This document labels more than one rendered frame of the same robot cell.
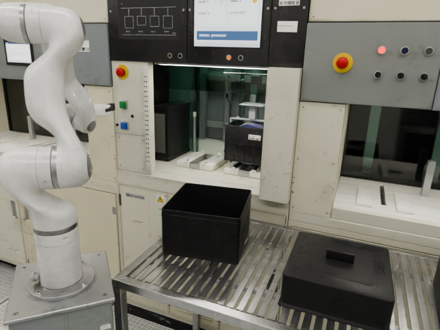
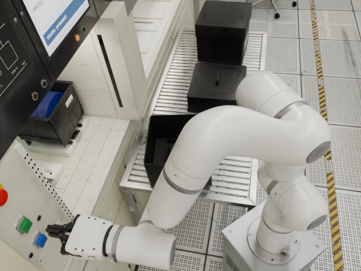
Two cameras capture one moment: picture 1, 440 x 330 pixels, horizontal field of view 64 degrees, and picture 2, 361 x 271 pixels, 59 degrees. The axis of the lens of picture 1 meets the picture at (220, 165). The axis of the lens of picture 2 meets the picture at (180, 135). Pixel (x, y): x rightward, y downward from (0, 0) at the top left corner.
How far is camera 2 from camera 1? 1.63 m
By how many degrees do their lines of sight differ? 80
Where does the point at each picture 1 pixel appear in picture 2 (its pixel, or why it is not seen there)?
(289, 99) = (128, 31)
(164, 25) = (7, 64)
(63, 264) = not seen: hidden behind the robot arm
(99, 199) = not seen: outside the picture
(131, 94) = (22, 201)
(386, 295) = (243, 67)
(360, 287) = (240, 74)
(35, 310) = (308, 235)
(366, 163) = not seen: hidden behind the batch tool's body
